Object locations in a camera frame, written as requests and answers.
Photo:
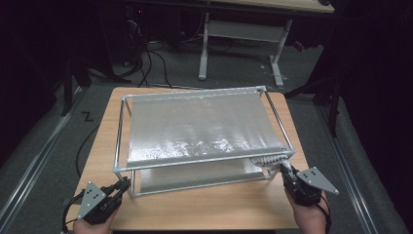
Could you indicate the metal rack with grey fabric shelves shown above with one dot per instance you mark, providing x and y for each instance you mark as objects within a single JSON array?
[{"x": 201, "y": 130}]

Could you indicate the white grey striped cloth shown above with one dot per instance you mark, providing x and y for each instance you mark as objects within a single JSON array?
[{"x": 269, "y": 161}]

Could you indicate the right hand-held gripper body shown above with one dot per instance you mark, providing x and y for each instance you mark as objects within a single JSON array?
[{"x": 308, "y": 188}]

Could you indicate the person's right hand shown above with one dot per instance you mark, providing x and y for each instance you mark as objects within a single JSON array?
[{"x": 308, "y": 219}]

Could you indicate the desk with white metal legs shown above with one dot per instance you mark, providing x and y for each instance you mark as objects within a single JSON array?
[{"x": 243, "y": 31}]

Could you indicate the metal floor rail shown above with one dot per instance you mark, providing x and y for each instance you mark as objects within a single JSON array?
[
  {"x": 32, "y": 169},
  {"x": 350, "y": 182}
]

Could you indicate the dark computer tower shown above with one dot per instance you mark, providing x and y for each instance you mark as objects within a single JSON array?
[{"x": 136, "y": 35}]

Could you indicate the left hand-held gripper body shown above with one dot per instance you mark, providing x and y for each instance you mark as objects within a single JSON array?
[{"x": 95, "y": 203}]

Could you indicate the person's left hand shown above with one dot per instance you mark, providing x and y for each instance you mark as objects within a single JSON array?
[{"x": 94, "y": 227}]

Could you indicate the black metal stand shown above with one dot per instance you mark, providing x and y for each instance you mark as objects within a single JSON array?
[
  {"x": 67, "y": 91},
  {"x": 333, "y": 110}
]

